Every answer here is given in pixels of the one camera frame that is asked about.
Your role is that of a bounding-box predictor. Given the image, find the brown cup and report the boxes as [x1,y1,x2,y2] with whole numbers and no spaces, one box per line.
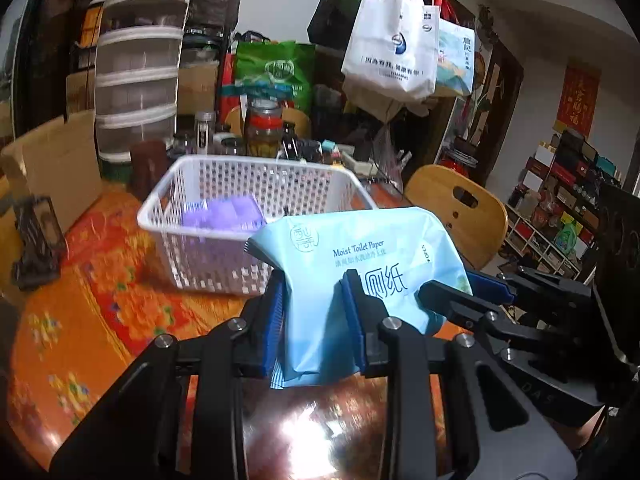
[131,140,169,201]

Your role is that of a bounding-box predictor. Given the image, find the light blue wet wipes pack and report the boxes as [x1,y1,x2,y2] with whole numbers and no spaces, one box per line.
[244,207,475,391]

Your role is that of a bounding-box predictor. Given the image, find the green shopping bag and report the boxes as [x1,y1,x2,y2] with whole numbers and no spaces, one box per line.
[235,40,317,111]

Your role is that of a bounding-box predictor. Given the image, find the red floral tablecloth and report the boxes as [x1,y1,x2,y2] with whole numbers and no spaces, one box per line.
[7,185,451,456]

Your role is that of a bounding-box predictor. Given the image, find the glass jar with red lid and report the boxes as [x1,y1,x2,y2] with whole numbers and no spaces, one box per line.
[245,100,283,158]

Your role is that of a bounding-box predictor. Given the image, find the person's right forearm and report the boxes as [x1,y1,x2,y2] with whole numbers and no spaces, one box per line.
[575,405,608,456]

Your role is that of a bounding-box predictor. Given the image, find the light blue printed tote bag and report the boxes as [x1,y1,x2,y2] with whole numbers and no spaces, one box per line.
[437,20,476,98]

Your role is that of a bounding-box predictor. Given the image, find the purple tissue pack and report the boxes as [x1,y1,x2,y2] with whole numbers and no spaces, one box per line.
[182,196,267,233]

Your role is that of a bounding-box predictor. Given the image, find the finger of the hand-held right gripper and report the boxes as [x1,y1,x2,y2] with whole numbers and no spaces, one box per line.
[419,281,546,361]
[467,267,596,332]

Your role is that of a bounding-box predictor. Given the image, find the red wall poster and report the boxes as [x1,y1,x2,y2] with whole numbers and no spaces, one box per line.
[554,62,601,136]

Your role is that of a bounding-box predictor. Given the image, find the black folding stand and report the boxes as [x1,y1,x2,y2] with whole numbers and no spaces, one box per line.
[12,196,68,291]

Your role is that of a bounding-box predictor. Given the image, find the black hanging bag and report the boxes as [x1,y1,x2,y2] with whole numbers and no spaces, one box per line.
[307,0,358,51]

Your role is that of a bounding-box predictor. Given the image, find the clear hanging plastic bag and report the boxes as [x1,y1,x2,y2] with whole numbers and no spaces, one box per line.
[372,125,403,191]

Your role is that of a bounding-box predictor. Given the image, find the open cardboard box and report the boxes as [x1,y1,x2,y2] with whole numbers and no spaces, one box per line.
[0,109,103,233]

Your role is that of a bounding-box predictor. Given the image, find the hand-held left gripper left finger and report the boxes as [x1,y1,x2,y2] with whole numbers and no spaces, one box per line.
[50,272,287,480]

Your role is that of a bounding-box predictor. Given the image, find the small cardboard box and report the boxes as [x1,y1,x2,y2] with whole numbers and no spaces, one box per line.
[177,62,221,116]

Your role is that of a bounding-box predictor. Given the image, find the storage shelf with boxes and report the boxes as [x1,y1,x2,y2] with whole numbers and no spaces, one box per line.
[502,130,631,281]

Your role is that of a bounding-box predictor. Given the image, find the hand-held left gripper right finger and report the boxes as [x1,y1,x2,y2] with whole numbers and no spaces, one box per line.
[340,270,586,480]

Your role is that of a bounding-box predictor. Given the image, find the stacked clear food cover tower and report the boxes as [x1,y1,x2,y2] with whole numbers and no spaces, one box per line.
[95,0,198,166]

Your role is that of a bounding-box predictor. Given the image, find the white tote bag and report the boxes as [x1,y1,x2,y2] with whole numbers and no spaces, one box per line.
[341,0,441,103]

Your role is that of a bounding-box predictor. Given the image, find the white perforated plastic basket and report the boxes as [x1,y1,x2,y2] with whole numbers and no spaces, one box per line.
[137,155,380,296]

